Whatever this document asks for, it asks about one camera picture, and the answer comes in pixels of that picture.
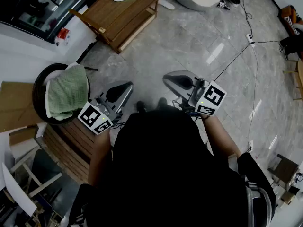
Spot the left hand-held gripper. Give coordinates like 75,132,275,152
77,80,134,136

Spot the small dark wooden table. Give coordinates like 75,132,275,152
267,154,300,191

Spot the green white towel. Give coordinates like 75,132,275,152
46,65,89,121

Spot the black looped cable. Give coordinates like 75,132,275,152
239,0,253,36

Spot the person's left forearm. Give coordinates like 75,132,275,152
88,126,112,189

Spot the person's right black shoe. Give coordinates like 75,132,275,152
157,97,169,110

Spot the thin grey cable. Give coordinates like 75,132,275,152
247,47,260,148

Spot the light wooden stool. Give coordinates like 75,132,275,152
283,58,303,101

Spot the person's black shoe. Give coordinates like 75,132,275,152
157,97,169,110
136,100,147,114

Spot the small cardboard box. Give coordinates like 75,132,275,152
9,125,38,146

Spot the large flat cardboard sheet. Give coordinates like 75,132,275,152
0,80,45,133

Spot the white power strip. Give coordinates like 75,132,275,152
245,33,256,48

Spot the wooden slatted platform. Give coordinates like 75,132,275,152
42,119,98,184

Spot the brown wooden shoe rack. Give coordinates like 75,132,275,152
68,0,163,54

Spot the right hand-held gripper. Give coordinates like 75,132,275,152
162,70,227,117

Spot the red packet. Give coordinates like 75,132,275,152
56,27,71,40

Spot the orange chair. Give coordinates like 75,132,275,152
280,5,303,36

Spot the white wooden frame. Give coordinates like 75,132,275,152
9,140,63,198

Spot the person's right forearm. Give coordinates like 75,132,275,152
201,113,242,161

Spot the long black cable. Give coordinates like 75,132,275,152
214,40,282,80

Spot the person's left black shoe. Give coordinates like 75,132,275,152
136,100,147,114

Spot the person's black clothing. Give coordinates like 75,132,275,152
67,107,276,227

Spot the white board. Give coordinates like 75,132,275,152
1,162,37,217

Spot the spare hand-held gripper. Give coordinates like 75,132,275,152
216,0,231,10

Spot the black woven basket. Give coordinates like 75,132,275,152
32,63,92,125

